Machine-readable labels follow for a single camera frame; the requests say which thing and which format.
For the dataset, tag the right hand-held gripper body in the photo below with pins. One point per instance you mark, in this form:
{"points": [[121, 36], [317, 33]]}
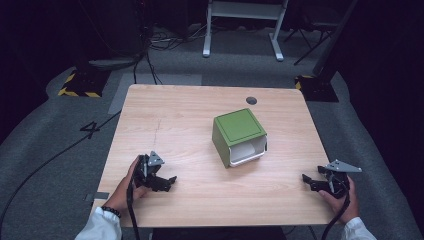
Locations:
{"points": [[338, 176]]}

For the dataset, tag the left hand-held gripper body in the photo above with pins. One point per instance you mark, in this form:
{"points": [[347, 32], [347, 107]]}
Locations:
{"points": [[145, 168]]}

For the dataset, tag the white drawer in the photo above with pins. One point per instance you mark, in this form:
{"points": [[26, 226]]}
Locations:
{"points": [[248, 151]]}

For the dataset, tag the green storage box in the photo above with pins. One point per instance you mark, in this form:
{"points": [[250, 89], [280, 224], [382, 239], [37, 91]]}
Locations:
{"points": [[238, 128]]}

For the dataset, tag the person's right hand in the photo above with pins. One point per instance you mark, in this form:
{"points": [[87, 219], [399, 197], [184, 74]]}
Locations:
{"points": [[348, 206]]}

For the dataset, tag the person's left hand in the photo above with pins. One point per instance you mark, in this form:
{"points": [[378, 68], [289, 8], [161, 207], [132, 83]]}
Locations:
{"points": [[123, 191]]}

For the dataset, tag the grey tape strip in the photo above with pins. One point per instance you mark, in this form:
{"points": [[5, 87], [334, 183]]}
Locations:
{"points": [[100, 196]]}

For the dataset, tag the black yellow striped stand base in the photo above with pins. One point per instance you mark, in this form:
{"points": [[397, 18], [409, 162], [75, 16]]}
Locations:
{"points": [[85, 83], [316, 88]]}

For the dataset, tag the black tripod stand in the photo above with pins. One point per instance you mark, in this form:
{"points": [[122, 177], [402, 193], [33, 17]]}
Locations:
{"points": [[311, 33]]}

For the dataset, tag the white metal stand frame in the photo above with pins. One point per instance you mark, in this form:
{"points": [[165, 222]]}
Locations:
{"points": [[245, 10]]}

